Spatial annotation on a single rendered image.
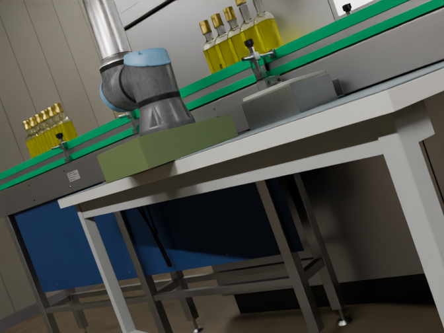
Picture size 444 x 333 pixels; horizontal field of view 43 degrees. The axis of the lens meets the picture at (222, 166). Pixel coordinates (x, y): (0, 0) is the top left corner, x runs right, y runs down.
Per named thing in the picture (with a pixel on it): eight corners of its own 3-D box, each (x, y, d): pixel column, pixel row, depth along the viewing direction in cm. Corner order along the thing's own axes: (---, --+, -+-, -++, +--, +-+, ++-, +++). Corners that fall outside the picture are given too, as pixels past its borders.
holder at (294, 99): (346, 96, 166) (337, 71, 166) (300, 113, 145) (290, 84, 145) (298, 112, 177) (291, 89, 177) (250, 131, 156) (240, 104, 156)
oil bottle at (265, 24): (294, 71, 185) (272, 9, 183) (286, 73, 180) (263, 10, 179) (280, 77, 188) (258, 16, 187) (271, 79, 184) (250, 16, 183)
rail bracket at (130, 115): (144, 131, 210) (131, 98, 209) (129, 136, 205) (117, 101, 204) (137, 135, 213) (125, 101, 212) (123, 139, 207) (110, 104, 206)
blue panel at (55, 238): (328, 231, 194) (287, 115, 192) (303, 250, 181) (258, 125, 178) (71, 278, 297) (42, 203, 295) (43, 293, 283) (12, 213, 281)
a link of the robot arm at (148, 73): (150, 96, 140) (134, 43, 140) (125, 109, 150) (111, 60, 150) (189, 88, 147) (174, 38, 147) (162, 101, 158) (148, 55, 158)
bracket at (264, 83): (289, 94, 178) (281, 73, 177) (273, 99, 171) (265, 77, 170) (279, 98, 180) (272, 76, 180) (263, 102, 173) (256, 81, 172)
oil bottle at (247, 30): (280, 77, 188) (258, 16, 187) (271, 79, 184) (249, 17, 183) (266, 82, 192) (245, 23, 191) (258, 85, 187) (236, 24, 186)
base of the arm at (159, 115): (154, 135, 138) (143, 96, 138) (133, 145, 151) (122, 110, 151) (206, 122, 146) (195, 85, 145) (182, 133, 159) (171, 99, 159)
